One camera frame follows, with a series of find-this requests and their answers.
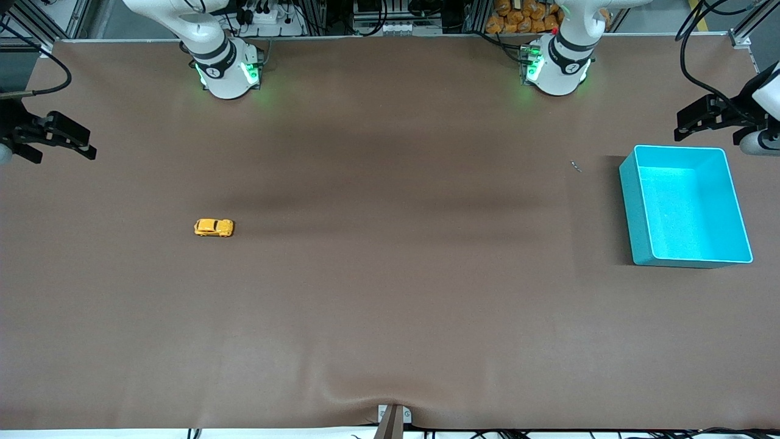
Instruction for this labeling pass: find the yellow beetle toy car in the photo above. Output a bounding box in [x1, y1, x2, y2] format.
[194, 218, 235, 238]

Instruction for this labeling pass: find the teal plastic bin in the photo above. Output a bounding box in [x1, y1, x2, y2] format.
[619, 145, 754, 269]

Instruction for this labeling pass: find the orange packed items pile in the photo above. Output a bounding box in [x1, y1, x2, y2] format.
[486, 0, 562, 35]

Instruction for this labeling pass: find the white power strip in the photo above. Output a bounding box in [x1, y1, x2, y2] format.
[244, 5, 305, 36]

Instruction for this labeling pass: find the white terminal block device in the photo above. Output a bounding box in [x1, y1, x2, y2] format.
[352, 18, 444, 37]

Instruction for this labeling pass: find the brown table mat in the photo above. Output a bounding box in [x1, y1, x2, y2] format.
[0, 34, 780, 431]

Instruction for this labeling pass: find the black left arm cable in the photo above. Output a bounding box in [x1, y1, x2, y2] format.
[675, 0, 780, 123]

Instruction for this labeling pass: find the aluminium frame profile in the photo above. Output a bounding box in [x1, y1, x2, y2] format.
[0, 0, 93, 49]
[728, 0, 780, 51]

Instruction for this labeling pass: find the grey table edge bracket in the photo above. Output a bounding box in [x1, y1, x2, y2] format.
[377, 404, 413, 439]

